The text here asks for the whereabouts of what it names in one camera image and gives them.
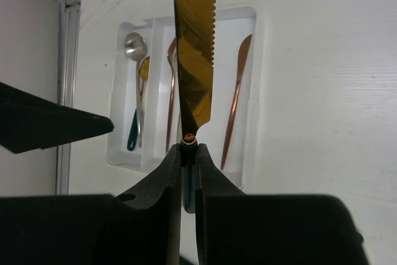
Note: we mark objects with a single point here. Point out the rose gold fork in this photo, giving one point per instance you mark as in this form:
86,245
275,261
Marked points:
171,54

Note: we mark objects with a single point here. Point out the rose gold knife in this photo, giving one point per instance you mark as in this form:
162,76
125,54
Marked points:
241,63

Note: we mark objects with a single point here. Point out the silver spoon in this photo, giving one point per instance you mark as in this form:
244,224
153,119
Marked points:
136,49

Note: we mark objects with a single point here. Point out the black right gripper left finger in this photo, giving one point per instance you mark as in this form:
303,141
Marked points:
143,225

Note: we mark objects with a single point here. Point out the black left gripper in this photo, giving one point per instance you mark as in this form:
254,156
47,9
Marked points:
29,122

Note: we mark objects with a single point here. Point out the white three-compartment cutlery tray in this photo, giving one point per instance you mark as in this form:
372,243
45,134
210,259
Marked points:
232,27

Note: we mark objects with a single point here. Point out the gold knife green handle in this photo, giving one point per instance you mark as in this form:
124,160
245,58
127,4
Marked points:
195,43

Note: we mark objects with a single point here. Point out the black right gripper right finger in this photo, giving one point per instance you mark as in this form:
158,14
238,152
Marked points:
219,219

